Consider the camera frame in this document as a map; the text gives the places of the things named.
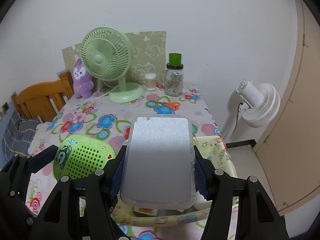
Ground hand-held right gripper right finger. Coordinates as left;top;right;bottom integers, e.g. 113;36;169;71
194;145;290;240

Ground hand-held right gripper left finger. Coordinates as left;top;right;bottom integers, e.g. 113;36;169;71
32;145;130;240

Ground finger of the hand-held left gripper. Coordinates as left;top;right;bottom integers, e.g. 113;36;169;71
0;144;58;183
0;180;38;228

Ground yellow fabric storage box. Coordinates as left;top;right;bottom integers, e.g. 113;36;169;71
116;135;237;229

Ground green perforated plastic pad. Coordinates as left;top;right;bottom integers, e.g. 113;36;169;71
54;134;116;180

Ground clear plastic case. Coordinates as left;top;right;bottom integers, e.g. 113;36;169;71
119;114;197;210

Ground grey plaid quilt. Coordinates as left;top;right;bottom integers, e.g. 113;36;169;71
2;111;40;155

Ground wooden chair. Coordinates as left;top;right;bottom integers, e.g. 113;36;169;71
11;71;74;123

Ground purple plush toy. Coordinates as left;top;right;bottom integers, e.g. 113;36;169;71
72;59;94;99

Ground white standing fan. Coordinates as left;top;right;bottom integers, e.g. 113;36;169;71
221;79;281;143

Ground glass jar with green lid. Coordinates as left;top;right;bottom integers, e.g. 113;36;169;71
164;53;185;97

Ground cotton swab container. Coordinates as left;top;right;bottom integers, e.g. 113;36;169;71
145;73;157;91

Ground green desk fan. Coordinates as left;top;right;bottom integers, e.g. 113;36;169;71
81;27;146;103

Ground beige door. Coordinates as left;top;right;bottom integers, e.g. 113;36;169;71
252;0;320;215

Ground black fan cable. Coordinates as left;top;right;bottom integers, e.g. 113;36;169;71
235;102;244;133

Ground orange-handled scissors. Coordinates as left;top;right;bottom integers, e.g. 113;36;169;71
149;100;180;109

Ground white fan power cable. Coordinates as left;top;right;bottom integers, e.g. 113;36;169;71
95;85;120;99

